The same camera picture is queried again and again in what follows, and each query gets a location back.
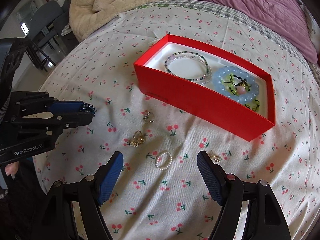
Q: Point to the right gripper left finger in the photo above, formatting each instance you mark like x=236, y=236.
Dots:
x=97, y=188

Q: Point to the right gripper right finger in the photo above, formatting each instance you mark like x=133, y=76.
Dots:
x=223, y=188

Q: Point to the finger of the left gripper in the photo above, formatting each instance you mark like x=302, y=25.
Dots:
x=65, y=107
x=67, y=123

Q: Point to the small gold earring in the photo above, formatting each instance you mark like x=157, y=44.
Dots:
x=215, y=158

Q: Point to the red jewelry box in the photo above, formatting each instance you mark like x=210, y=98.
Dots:
x=203, y=101

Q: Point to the left hand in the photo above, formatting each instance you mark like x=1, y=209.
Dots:
x=11, y=169

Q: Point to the cherry print bed sheet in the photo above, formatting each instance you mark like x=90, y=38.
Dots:
x=160, y=193

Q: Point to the grey chair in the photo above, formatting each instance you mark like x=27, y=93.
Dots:
x=49, y=21

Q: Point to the grey plaid bed sheet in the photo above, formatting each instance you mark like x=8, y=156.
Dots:
x=230, y=30

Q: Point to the purple quilt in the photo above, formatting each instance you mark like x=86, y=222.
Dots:
x=288, y=18

